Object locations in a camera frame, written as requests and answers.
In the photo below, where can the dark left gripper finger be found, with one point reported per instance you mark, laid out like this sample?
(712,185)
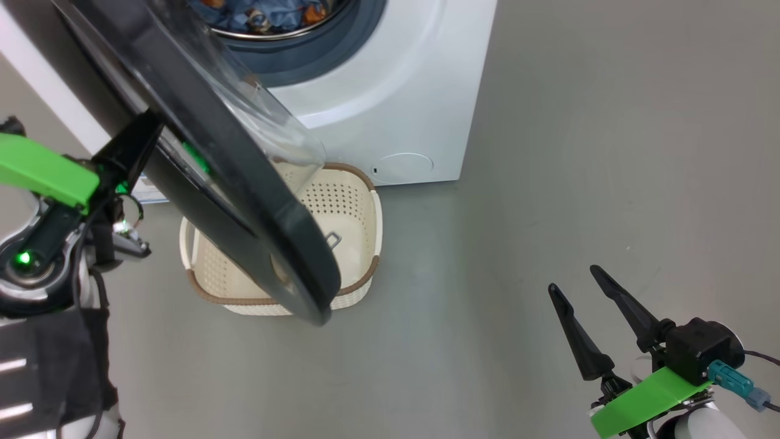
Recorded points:
(131,152)

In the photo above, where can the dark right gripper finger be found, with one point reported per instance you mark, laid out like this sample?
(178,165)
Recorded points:
(634,314)
(585,347)

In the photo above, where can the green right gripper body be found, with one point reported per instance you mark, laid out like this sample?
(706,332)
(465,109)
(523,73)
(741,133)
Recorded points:
(646,399)

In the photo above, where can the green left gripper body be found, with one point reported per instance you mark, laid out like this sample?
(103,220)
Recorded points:
(42,171)

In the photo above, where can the black round glass washer door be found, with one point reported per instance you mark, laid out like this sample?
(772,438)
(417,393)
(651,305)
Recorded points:
(231,158)

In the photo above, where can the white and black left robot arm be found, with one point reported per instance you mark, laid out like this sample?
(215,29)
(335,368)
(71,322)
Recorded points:
(42,366)

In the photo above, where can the stainless steel washing machine drum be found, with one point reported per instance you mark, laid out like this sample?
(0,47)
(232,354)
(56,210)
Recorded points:
(286,35)

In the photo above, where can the grey rubber door gasket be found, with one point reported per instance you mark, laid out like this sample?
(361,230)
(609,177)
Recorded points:
(341,49)

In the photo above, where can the white front-load washing machine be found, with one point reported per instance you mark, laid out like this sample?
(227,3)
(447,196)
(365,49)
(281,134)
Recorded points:
(390,97)

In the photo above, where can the blue energy label sticker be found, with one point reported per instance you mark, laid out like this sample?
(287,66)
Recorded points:
(149,190)

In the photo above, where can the cream perforated laundry basket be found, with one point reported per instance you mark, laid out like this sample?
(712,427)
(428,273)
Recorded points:
(353,207)

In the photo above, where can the round white filter cover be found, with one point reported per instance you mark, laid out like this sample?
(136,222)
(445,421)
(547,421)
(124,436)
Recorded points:
(403,166)

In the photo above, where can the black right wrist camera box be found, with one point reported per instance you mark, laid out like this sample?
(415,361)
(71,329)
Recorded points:
(701,350)

